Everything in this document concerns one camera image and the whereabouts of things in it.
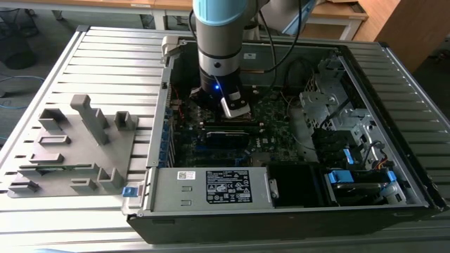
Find thick black cable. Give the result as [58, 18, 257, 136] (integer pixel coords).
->
[285, 57, 315, 92]

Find blue plastic clip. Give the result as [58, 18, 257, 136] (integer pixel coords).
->
[339, 148, 356, 164]

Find black graphics card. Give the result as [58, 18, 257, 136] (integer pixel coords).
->
[206, 130, 251, 151]

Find blue floor cable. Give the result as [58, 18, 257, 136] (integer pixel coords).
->
[0, 75, 47, 110]

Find wooden desk white frame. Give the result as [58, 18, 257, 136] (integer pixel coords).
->
[0, 0, 158, 30]
[154, 0, 369, 40]

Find green motherboard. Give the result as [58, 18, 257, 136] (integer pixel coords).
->
[165, 84, 319, 169]

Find black disk wire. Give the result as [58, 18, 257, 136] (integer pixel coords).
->
[361, 140, 385, 166]

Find wooden cabinet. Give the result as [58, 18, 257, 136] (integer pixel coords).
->
[353, 0, 450, 74]

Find coloured power wires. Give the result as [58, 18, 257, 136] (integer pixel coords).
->
[373, 157, 396, 170]

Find green RAM stick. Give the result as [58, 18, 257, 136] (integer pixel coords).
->
[19, 163, 95, 171]

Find blue disk carrier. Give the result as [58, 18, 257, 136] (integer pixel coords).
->
[325, 169, 398, 208]

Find grey parts rack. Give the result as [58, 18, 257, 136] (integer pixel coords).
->
[6, 94, 141, 199]

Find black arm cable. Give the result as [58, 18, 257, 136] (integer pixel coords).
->
[189, 0, 306, 74]

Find silver metal drive cage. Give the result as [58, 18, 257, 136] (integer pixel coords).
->
[298, 51, 380, 148]

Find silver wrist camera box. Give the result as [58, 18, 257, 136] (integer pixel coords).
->
[219, 91, 251, 119]

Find silver chipset heatsink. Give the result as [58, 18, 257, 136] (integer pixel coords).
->
[253, 152, 273, 166]

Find black mesh waste bin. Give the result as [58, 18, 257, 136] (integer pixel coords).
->
[0, 7, 40, 71]

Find grey case release latch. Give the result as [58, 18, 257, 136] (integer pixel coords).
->
[161, 36, 181, 65]

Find grey power supply unit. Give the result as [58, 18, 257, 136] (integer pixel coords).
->
[142, 166, 277, 211]

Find black PC case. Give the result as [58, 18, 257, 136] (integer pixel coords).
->
[122, 35, 449, 245]

